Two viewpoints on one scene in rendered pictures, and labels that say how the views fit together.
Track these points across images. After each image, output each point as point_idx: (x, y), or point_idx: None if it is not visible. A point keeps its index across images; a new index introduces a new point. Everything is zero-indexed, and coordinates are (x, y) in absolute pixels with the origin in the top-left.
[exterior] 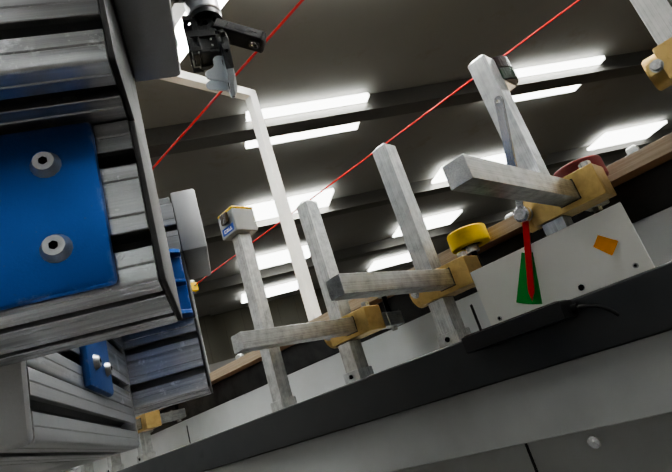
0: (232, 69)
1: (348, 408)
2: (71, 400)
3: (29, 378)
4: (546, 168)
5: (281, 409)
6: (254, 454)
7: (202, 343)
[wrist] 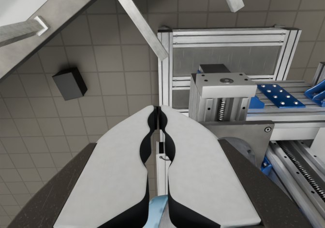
0: (216, 138)
1: None
2: (285, 83)
3: (306, 83)
4: None
5: (57, 29)
6: (42, 47)
7: (212, 70)
